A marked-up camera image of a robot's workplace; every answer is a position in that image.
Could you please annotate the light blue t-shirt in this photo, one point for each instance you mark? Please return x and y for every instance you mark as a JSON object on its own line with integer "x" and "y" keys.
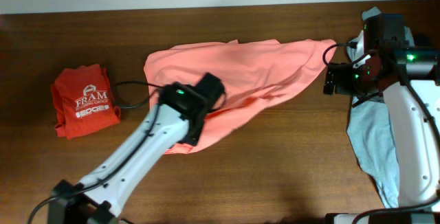
{"x": 371, "y": 134}

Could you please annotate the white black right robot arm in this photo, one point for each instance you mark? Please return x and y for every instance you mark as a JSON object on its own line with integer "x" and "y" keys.
{"x": 387, "y": 68}

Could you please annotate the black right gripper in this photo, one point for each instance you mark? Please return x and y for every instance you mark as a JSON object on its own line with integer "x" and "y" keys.
{"x": 343, "y": 71}

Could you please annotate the red folded printed t-shirt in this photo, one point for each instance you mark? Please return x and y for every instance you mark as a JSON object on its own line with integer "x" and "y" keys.
{"x": 83, "y": 101}

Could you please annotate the salmon pink t-shirt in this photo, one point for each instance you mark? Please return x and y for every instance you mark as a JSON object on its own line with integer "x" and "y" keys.
{"x": 256, "y": 76}

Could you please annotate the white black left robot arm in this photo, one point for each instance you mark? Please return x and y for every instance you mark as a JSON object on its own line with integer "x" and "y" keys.
{"x": 177, "y": 118}

